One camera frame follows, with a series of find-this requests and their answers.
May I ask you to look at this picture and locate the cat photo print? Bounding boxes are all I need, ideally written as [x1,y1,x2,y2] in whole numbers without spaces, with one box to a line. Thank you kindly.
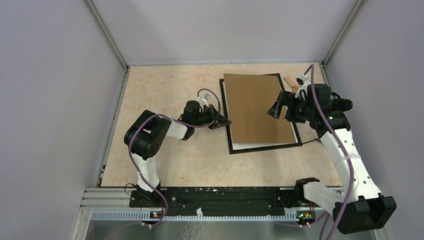
[219,78,303,155]

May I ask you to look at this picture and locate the black microphone on tripod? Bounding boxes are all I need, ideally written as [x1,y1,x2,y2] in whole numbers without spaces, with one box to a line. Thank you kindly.
[305,97,353,138]

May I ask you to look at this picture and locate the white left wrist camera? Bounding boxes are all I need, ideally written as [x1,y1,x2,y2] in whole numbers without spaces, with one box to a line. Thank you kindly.
[196,93,210,109]

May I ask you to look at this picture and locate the black picture frame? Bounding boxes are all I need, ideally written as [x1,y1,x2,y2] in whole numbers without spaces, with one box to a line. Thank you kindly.
[219,73,303,155]

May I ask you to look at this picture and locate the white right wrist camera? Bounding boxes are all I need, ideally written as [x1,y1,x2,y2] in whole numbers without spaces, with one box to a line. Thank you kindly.
[295,76,311,100]

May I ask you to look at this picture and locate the brown backing board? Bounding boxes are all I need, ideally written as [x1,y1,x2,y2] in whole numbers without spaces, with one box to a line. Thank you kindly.
[223,73,297,144]

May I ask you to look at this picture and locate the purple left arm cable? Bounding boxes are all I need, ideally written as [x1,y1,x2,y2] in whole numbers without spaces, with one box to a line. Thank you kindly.
[127,88,222,229]

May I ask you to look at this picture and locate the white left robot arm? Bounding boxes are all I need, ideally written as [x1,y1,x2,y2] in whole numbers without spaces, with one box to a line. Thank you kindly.
[123,99,232,207]

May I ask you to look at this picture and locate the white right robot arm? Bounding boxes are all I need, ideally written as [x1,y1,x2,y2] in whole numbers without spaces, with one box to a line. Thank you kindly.
[268,83,397,234]

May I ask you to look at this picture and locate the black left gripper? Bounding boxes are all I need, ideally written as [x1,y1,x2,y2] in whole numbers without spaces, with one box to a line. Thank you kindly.
[192,104,232,130]

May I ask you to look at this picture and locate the wooden block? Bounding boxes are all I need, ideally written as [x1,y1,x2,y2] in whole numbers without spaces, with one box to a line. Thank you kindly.
[291,85,299,93]
[283,76,297,88]

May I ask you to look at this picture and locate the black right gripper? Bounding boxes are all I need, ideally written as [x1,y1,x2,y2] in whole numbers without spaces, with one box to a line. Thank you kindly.
[267,90,315,124]

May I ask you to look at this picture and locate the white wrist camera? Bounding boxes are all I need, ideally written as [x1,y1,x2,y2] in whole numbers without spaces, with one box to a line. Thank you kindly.
[196,93,210,109]
[295,76,311,100]

